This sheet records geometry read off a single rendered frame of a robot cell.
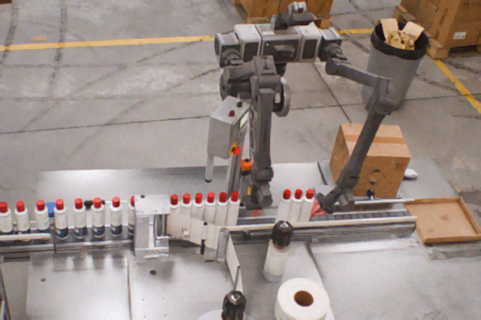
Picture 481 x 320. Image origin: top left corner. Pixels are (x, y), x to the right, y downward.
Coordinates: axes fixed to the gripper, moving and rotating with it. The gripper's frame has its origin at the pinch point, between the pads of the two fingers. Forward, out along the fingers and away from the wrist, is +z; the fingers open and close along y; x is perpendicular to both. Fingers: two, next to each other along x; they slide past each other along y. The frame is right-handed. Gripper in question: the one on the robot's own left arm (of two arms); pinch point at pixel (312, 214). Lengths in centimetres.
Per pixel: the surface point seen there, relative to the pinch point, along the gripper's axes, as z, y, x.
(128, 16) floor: 107, -350, -2
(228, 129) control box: -13, 2, -66
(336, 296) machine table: 7.6, 37.7, 9.4
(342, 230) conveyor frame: -3.5, 4.8, 15.8
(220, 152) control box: -2, 0, -59
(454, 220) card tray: -38, -1, 66
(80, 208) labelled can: 53, 2, -88
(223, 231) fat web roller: 18, 20, -43
